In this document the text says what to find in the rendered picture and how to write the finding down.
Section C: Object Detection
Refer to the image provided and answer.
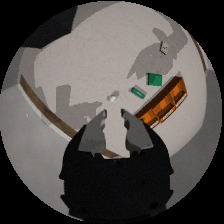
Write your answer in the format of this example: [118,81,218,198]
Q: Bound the orange bin rack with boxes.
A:
[134,76,188,129]

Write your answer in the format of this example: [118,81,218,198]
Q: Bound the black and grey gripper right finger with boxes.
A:
[121,108,174,176]

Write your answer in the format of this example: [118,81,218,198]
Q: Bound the white domino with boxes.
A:
[160,41,168,55]

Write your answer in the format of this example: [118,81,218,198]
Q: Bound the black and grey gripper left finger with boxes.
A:
[59,109,107,180]

